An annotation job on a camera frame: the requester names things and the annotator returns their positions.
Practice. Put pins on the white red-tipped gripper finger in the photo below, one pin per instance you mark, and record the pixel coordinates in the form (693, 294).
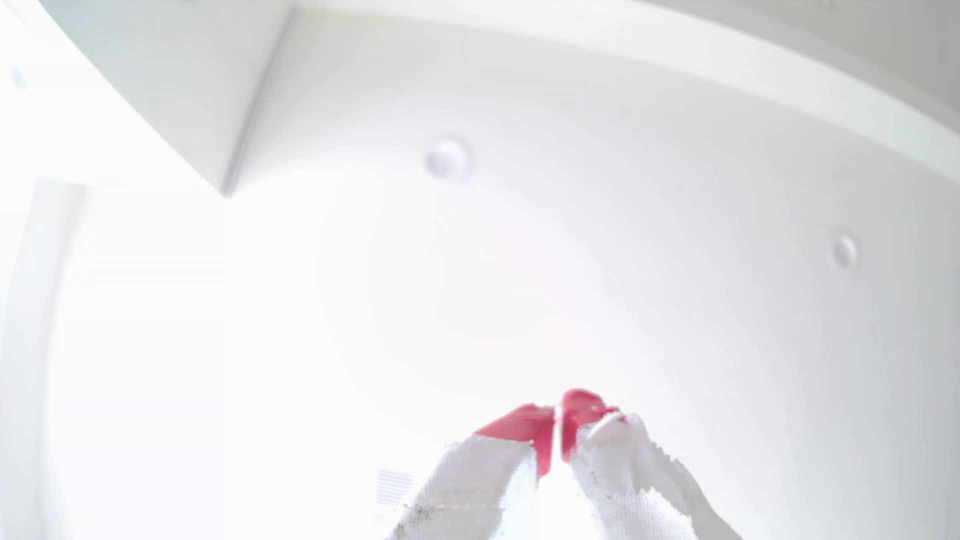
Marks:
(480, 487)
(637, 487)

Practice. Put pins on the white slatted air vent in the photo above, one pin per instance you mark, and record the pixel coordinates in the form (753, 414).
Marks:
(394, 487)

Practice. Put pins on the round recessed ceiling light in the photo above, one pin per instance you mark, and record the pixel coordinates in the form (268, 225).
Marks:
(448, 158)
(844, 251)

